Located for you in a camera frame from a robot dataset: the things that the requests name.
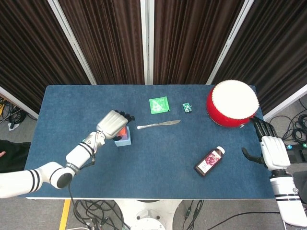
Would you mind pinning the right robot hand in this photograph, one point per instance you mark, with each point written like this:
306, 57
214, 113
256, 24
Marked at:
274, 151

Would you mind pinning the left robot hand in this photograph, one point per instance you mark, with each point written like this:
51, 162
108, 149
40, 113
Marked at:
111, 124

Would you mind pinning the bystander bare hand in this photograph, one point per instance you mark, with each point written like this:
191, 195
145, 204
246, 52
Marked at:
2, 153

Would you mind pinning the small orange and red cube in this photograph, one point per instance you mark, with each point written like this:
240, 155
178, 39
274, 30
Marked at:
124, 132

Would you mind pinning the medium purple cube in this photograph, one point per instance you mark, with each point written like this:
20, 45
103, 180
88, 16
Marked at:
125, 139

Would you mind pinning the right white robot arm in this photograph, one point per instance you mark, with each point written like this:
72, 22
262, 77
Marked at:
285, 191

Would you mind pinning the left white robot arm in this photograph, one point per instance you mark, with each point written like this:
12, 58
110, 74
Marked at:
79, 153

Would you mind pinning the person in black clothes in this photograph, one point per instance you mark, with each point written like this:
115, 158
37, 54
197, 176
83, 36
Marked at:
14, 155

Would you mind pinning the black power strip green lights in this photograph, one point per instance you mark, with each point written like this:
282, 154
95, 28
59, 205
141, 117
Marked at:
297, 149

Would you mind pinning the large light blue cube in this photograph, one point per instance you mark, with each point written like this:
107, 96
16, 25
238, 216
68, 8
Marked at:
124, 143

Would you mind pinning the black fabric piece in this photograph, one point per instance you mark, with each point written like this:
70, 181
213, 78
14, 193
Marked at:
301, 179

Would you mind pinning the blue felt table cover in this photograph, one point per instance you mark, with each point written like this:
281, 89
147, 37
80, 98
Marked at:
72, 100

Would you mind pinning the green tea sachet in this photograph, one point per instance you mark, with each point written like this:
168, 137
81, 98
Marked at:
158, 105

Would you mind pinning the silver table knife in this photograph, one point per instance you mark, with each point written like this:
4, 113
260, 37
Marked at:
165, 123

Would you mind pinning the red drum with white head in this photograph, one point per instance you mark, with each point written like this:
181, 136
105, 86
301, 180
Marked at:
232, 100

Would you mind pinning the dark juice bottle white cap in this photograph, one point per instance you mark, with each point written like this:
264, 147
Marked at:
208, 161

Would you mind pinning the small green wrapped candy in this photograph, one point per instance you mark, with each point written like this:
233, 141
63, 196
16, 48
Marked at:
187, 107

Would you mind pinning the yellow floor tape strip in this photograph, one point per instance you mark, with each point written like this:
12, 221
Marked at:
64, 215

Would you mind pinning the brown ribbed partition panel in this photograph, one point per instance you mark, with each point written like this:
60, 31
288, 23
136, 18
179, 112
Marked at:
105, 36
28, 48
192, 36
278, 48

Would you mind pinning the white partition frame bar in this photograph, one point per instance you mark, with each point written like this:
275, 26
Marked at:
72, 43
285, 103
146, 36
16, 101
230, 40

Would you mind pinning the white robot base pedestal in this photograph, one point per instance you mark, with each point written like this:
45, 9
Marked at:
148, 215

